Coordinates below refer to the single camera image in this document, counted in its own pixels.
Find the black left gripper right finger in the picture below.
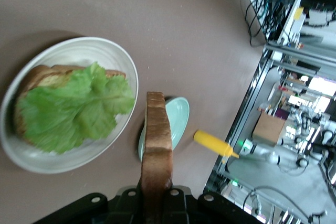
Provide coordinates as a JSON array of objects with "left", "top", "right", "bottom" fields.
[{"left": 163, "top": 184, "right": 265, "bottom": 224}]

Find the mint green plate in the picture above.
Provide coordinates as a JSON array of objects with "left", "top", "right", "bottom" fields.
[{"left": 138, "top": 97, "right": 190, "bottom": 163}]

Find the yellow squeeze bottle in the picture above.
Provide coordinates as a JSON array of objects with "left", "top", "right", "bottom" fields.
[{"left": 193, "top": 129, "right": 240, "bottom": 165}]

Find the beige plate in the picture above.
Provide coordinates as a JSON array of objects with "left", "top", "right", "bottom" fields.
[{"left": 0, "top": 37, "right": 139, "bottom": 174}]

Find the aluminium table frame rail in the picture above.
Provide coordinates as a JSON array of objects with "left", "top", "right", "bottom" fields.
[{"left": 203, "top": 47, "right": 274, "bottom": 195}]

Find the brown cardboard box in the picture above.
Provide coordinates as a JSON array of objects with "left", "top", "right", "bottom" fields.
[{"left": 251, "top": 111, "right": 287, "bottom": 145}]

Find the green lettuce leaf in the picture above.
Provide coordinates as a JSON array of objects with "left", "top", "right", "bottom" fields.
[{"left": 16, "top": 61, "right": 136, "bottom": 154}]

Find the brown bread slice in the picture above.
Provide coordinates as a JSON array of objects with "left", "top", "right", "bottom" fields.
[
  {"left": 14, "top": 64, "right": 127, "bottom": 143},
  {"left": 141, "top": 91, "right": 174, "bottom": 224}
]

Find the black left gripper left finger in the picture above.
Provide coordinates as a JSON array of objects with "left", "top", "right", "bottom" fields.
[{"left": 33, "top": 185, "right": 144, "bottom": 224}]

